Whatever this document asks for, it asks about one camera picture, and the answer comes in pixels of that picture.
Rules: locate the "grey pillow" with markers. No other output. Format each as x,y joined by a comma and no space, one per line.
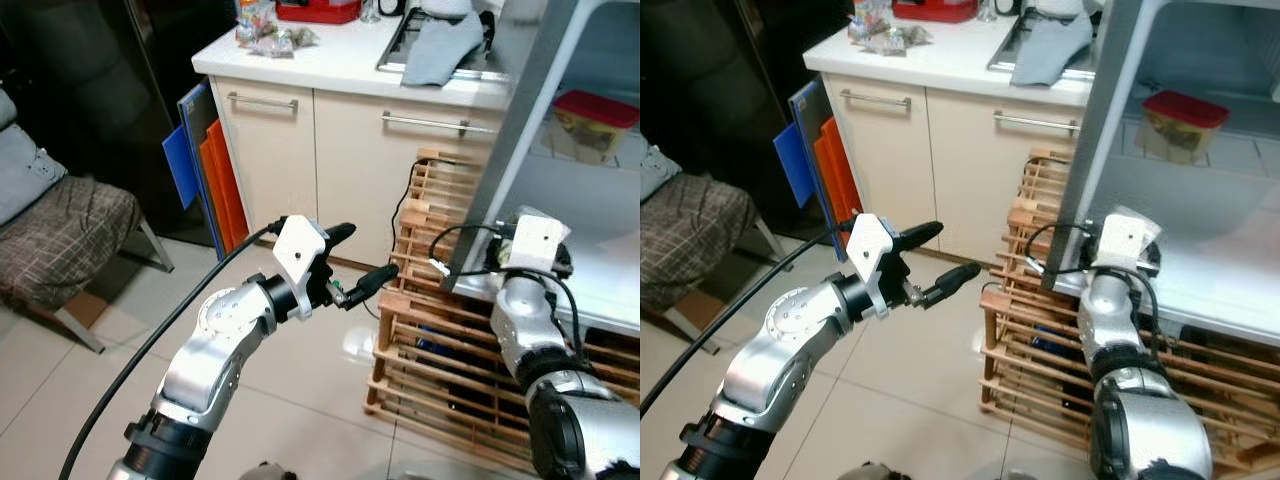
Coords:
655,170
25,170

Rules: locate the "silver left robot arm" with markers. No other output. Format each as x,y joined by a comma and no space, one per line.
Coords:
200,370
780,370

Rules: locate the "beige kitchen cabinet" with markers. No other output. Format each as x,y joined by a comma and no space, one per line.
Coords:
960,170
350,170

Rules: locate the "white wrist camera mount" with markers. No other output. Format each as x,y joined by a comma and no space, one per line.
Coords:
870,245
540,245
1125,240
298,250

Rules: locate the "red coffee machine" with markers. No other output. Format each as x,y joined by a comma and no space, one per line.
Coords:
935,9
318,10

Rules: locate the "blue cutting board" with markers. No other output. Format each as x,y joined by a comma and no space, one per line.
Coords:
792,163
180,165

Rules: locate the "red lid food container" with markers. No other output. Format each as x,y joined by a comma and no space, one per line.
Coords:
595,110
1185,110

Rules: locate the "steel sink drain tray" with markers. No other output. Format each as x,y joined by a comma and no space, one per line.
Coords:
395,50
1003,48

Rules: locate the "grey cloth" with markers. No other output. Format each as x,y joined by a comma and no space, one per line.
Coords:
1050,50
440,50

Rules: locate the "grey board with blue rim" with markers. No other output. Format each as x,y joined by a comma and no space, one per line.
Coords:
198,110
808,105

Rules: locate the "clear wine glass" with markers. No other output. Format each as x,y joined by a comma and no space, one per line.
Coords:
986,11
370,12

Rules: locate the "green snack packet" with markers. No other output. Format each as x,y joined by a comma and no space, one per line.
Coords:
305,38
920,36

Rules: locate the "stainless steel fridge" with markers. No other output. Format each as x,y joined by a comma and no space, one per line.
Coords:
720,80
100,80

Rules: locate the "grey fridge door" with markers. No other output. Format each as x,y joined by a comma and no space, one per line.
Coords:
505,130
1100,130

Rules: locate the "plaid cushion chair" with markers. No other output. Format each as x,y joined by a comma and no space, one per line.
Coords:
690,240
60,240

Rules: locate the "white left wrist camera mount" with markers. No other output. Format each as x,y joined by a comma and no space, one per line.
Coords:
870,245
298,250

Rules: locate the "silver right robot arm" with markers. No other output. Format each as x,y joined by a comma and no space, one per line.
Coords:
1105,320
525,330

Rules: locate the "wooden slatted crate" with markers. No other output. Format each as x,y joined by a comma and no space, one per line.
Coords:
1040,350
450,340

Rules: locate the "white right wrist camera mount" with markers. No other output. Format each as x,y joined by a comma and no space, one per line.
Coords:
1125,240
540,245

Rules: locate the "orange cutting board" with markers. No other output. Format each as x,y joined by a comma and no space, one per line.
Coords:
838,185
225,190

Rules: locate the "white fridge compartment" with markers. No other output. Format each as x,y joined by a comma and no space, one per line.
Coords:
600,270
1200,280

